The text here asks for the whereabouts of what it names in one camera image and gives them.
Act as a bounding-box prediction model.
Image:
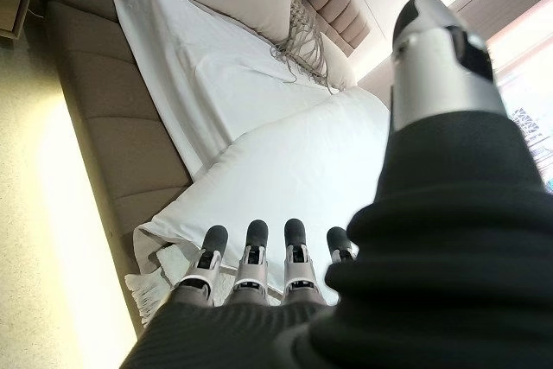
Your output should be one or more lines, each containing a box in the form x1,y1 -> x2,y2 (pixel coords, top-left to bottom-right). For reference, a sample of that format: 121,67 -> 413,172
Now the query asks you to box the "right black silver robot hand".
118,0 -> 553,369

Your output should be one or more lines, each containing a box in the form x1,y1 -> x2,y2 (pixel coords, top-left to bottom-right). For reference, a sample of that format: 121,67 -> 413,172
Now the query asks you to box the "white duvet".
132,86 -> 392,306

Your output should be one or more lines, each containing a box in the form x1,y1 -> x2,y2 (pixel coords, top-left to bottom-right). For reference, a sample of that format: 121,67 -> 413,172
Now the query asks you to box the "white bed sheet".
110,0 -> 359,180

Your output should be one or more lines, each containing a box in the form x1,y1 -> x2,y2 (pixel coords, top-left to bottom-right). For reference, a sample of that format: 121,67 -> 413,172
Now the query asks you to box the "bright window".
486,10 -> 553,197

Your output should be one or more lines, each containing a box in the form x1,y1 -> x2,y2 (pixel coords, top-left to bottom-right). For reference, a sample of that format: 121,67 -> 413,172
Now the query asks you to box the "fringed macrame cushion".
268,0 -> 343,96

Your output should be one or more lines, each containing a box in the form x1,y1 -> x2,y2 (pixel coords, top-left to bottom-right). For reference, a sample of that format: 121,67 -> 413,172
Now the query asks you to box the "brown upholstered bed frame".
41,0 -> 194,331

